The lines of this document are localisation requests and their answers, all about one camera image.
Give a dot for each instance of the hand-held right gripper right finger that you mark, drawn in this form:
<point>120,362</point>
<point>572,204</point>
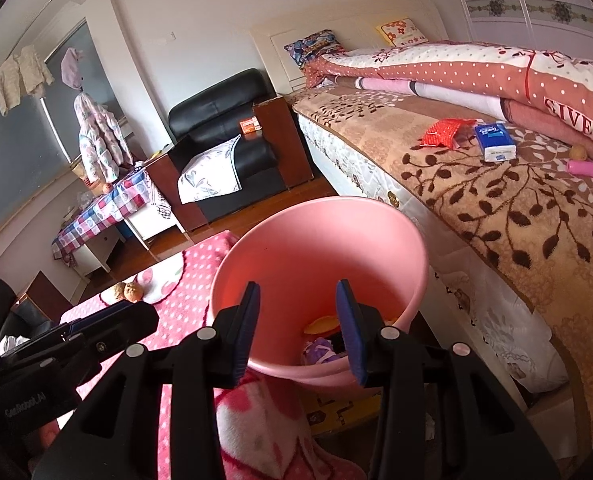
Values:
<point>350,335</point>

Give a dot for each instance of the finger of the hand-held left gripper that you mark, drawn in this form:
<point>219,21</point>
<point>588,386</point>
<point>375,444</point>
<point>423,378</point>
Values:
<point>96,316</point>
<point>136,322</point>

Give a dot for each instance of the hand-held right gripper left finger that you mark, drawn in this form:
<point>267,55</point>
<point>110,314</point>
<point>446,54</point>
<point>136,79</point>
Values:
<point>246,335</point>

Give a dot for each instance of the purple candy wrapper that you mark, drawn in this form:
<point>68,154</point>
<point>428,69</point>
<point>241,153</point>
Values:
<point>319,351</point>

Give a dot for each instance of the pink plastic bucket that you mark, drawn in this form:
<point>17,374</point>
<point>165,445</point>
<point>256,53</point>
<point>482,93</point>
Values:
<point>301,240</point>

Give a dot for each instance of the orange peel piece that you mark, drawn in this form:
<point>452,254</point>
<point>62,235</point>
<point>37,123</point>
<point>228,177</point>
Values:
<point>321,323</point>

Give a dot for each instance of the wooden side table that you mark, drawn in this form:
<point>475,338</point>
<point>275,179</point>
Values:
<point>176,195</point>
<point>46,290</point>
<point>281,145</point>

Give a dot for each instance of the white crumpled cloth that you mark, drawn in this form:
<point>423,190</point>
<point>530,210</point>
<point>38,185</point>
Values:
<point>12,343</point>

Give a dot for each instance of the white desk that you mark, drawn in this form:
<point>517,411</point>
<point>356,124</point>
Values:
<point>94,255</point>

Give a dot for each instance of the black leather sofa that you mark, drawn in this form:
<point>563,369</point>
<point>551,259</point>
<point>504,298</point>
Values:
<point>26,315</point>

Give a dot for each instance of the pink polka dot blanket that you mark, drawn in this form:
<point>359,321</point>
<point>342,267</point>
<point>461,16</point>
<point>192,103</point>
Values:
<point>191,270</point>

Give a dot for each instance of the checkered tablecloth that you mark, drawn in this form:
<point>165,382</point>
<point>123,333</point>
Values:
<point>101,210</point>

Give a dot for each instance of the dark patterned cloth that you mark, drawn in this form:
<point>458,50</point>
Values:
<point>159,197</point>

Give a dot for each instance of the orange fruit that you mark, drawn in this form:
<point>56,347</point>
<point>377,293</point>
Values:
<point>107,188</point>

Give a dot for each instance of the tan bag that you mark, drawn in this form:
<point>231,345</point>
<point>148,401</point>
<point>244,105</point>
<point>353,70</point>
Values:
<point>81,172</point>

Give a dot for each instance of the floral seat cloth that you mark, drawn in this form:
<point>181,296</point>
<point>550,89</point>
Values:
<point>209,175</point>

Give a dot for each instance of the grey window blind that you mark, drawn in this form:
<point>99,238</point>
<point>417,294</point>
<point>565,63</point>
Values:
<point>16,160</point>
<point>96,60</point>

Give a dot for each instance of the white printed puffy jacket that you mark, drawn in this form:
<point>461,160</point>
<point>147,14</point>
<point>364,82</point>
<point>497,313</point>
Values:
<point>101,135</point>

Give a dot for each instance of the small orange box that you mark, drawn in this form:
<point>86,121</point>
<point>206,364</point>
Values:
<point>250,125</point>

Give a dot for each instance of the red mesh bag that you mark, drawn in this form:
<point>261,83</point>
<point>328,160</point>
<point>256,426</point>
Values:
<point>446,132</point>

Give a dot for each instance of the black leather armchair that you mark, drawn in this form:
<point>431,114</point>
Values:
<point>211,110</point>

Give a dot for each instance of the blue tissue pack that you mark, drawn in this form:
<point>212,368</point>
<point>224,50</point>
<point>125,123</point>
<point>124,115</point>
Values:
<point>496,142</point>

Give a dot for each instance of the pink hanging garment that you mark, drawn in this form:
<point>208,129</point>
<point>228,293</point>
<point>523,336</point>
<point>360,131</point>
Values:
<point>71,67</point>

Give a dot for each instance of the cream hanging sweater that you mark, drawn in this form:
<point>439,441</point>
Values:
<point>21,77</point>

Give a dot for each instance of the pink rolled quilt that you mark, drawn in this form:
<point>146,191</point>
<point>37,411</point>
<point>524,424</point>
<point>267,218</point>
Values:
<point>391,85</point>

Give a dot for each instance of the red polka dot quilt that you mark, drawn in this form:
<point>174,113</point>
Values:
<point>426,67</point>

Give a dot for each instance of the colourful printed pillow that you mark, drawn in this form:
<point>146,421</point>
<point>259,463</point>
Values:
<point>314,47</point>

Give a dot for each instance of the pink bottle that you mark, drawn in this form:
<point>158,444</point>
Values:
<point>591,169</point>

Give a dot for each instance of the yellow floral pillow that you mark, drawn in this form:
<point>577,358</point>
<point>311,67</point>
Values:
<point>402,32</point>

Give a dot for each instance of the cream bed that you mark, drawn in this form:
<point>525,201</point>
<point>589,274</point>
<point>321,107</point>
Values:
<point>356,25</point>

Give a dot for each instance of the white wardrobe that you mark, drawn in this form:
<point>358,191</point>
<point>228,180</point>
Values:
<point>526,35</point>

